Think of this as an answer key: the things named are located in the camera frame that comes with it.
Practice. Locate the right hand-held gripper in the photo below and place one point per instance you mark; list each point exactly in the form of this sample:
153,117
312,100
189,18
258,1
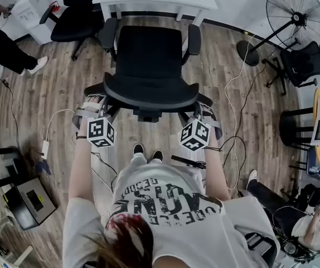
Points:
194,135

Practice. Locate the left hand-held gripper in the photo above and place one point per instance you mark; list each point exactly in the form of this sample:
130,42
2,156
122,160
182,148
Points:
100,131

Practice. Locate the black mesh office chair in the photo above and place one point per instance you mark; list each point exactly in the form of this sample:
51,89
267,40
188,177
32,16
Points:
149,57

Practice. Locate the person's left forearm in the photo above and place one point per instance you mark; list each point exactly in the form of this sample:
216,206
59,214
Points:
80,172

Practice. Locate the person's right forearm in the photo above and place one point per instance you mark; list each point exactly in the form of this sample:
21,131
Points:
215,174

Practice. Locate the black wrist band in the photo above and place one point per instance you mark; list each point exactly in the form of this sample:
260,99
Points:
80,137
213,149

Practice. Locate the person's left black shoe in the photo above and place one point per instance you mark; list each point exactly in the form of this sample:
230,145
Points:
138,149

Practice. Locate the person's black shoe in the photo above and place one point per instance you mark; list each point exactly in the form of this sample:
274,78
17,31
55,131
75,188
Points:
157,155
138,149

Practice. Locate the person's right black shoe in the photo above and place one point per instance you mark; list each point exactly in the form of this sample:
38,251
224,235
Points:
157,155

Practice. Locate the white power adapter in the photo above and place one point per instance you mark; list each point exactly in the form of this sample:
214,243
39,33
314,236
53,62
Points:
45,148

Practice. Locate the white trousers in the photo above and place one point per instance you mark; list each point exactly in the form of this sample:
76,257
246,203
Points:
143,159

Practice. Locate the blue cloth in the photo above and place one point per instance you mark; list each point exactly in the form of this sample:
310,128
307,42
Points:
44,167

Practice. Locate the round yellow table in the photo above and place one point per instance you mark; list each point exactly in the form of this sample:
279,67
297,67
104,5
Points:
296,127

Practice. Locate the white printed t-shirt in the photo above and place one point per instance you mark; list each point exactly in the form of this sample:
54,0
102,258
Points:
176,219

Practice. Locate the silver black metal box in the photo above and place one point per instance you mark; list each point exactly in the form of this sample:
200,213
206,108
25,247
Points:
29,202

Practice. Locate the white cabinet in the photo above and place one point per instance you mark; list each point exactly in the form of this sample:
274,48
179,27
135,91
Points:
29,13

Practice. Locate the black pedestal fan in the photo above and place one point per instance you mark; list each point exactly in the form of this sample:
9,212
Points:
298,17

